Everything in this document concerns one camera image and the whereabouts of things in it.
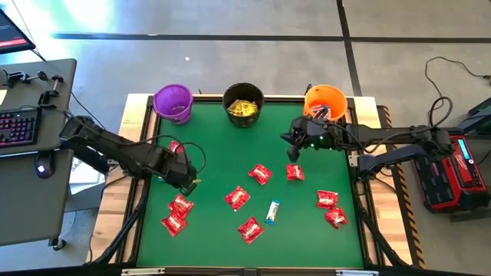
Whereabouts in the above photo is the black keyboard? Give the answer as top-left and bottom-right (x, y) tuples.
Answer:
(0, 106), (43, 149)

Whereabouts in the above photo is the black floor cable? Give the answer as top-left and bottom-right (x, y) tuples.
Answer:
(423, 55), (491, 116)

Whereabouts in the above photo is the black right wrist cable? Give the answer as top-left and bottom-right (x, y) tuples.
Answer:
(325, 95), (454, 154)

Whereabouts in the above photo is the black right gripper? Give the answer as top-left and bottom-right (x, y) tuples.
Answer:
(279, 124), (340, 163)

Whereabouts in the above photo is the dark stand base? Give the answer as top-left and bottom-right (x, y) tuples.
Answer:
(456, 97), (491, 135)

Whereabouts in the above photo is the black computer mouse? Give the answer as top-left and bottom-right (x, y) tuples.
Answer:
(35, 151), (55, 179)

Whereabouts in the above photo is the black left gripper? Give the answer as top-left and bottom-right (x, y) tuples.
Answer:
(168, 153), (199, 196)

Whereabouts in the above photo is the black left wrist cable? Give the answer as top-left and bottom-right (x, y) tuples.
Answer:
(178, 142), (207, 176)

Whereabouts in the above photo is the black jack-o-lantern bucket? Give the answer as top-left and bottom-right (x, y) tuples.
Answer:
(222, 81), (265, 128)

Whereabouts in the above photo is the grey desk panel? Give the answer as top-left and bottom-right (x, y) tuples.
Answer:
(0, 148), (74, 247)
(0, 57), (77, 156)

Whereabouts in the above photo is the black desk clamp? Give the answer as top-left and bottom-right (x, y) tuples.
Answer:
(2, 69), (49, 87)
(38, 74), (65, 107)

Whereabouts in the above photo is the black aluminium table frame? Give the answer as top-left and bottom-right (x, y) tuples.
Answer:
(86, 94), (414, 276)

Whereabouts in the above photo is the dark monitor with red bar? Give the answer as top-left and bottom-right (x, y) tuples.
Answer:
(0, 7), (36, 54)

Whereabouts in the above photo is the yellow black hazard tape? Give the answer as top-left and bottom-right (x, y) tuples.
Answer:
(377, 105), (427, 269)

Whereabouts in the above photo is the red black power unit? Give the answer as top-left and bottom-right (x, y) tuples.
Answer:
(408, 128), (491, 214)

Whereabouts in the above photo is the orange jack-o-lantern bucket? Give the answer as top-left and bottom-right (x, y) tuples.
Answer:
(302, 84), (349, 123)

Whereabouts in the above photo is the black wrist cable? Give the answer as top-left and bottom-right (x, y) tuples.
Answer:
(178, 142), (207, 176)
(325, 95), (454, 154)

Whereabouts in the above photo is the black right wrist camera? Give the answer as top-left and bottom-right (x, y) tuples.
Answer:
(293, 117), (319, 134)

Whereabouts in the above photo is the purple monster face bucket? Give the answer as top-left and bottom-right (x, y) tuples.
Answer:
(152, 83), (194, 126)

